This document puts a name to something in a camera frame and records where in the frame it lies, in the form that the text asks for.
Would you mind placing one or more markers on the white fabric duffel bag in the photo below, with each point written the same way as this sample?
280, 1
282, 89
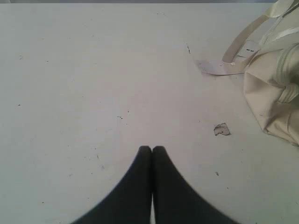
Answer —
271, 74

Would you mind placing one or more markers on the clear tape scrap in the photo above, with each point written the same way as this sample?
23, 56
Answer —
222, 129

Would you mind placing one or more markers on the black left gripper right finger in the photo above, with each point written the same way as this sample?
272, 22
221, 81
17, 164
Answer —
175, 201

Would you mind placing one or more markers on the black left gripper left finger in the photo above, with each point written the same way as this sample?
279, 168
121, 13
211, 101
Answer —
130, 200

